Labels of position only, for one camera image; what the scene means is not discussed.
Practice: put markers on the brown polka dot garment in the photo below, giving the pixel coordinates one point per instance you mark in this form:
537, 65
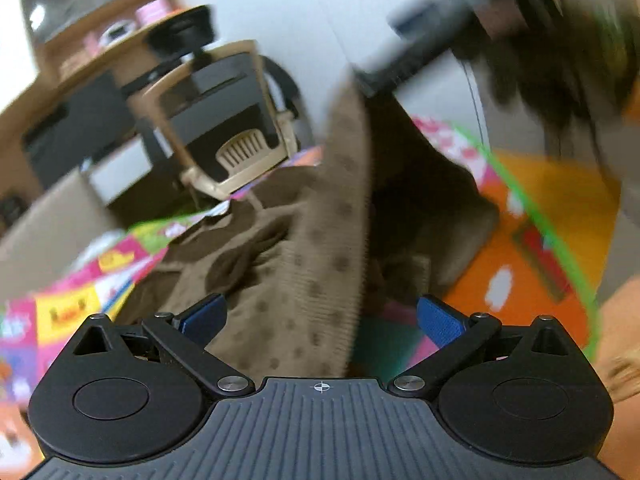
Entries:
310, 270

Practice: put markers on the orange clothing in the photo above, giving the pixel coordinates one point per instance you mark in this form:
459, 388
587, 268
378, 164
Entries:
622, 340

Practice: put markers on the colourful printed blanket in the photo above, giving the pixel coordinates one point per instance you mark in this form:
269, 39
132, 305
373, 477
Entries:
525, 270

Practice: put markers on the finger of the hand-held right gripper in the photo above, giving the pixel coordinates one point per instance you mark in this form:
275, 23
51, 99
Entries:
430, 17
400, 72

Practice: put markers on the white wardrobe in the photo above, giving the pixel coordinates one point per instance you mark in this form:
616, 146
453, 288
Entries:
325, 20

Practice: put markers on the black computer tower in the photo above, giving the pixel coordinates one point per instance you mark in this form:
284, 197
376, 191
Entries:
75, 125

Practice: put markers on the wooden desk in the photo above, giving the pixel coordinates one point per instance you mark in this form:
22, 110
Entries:
75, 75

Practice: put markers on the beige office chair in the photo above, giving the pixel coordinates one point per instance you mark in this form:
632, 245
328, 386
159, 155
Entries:
235, 105

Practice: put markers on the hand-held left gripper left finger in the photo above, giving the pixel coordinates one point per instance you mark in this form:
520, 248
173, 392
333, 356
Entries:
205, 317

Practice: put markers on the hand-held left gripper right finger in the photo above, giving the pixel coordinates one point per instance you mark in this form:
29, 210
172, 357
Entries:
440, 320

